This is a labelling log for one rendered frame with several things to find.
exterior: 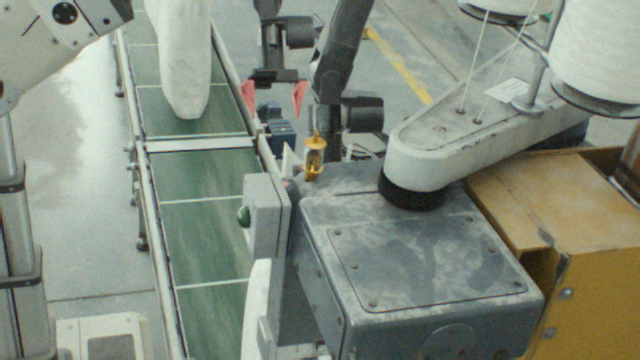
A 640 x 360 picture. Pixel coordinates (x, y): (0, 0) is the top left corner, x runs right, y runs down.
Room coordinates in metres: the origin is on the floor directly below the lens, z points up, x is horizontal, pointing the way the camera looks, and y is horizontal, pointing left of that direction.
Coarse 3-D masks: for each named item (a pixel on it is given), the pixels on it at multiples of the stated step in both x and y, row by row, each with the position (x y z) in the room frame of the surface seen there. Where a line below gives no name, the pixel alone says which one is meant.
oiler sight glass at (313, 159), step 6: (306, 150) 0.79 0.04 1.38; (312, 150) 0.79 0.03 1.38; (318, 150) 0.79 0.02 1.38; (306, 156) 0.79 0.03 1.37; (312, 156) 0.79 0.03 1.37; (318, 156) 0.79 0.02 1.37; (306, 162) 0.79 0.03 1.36; (312, 162) 0.79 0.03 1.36; (318, 162) 0.79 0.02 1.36; (306, 168) 0.79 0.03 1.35; (312, 168) 0.79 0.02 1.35; (318, 168) 0.79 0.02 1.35
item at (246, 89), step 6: (252, 78) 1.42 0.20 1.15; (258, 78) 1.42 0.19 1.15; (264, 78) 1.43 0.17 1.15; (240, 84) 1.39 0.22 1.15; (246, 84) 1.36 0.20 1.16; (252, 84) 1.37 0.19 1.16; (258, 84) 1.42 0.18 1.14; (264, 84) 1.42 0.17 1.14; (270, 84) 1.43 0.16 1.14; (240, 90) 1.40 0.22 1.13; (246, 90) 1.37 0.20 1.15; (252, 90) 1.36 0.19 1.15; (246, 96) 1.39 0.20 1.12; (252, 96) 1.36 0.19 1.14; (246, 102) 1.38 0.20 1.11; (252, 102) 1.35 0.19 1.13; (252, 108) 1.35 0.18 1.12; (252, 114) 1.35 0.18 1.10
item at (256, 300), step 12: (288, 156) 1.33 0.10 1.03; (288, 168) 1.32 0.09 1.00; (264, 264) 1.20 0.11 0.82; (252, 276) 1.23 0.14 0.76; (264, 276) 1.16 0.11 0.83; (252, 288) 1.21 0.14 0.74; (264, 288) 1.10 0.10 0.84; (252, 300) 1.20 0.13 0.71; (264, 300) 1.09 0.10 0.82; (252, 312) 1.16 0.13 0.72; (264, 312) 1.10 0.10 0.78; (252, 324) 1.14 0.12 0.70; (252, 336) 1.13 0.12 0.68; (252, 348) 1.12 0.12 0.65
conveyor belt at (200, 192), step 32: (160, 160) 2.20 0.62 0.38; (192, 160) 2.23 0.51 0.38; (224, 160) 2.26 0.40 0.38; (256, 160) 2.29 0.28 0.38; (160, 192) 2.00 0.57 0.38; (192, 192) 2.03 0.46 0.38; (224, 192) 2.06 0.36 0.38; (160, 224) 1.94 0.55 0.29; (192, 224) 1.86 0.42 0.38; (224, 224) 1.88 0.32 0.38; (192, 256) 1.70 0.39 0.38; (224, 256) 1.72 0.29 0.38; (192, 288) 1.56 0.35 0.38; (224, 288) 1.58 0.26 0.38; (192, 320) 1.44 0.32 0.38; (224, 320) 1.45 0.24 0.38; (192, 352) 1.32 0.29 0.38; (224, 352) 1.34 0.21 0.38
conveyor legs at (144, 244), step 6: (138, 192) 2.13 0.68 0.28; (138, 198) 2.13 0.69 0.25; (138, 204) 2.13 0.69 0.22; (138, 210) 2.13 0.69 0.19; (138, 216) 2.13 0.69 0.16; (138, 222) 2.13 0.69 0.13; (144, 222) 2.13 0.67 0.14; (156, 222) 2.16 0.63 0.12; (138, 228) 2.14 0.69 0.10; (144, 228) 2.13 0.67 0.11; (144, 234) 2.13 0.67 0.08; (144, 240) 2.15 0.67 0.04; (138, 246) 2.14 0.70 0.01; (144, 246) 2.14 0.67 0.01
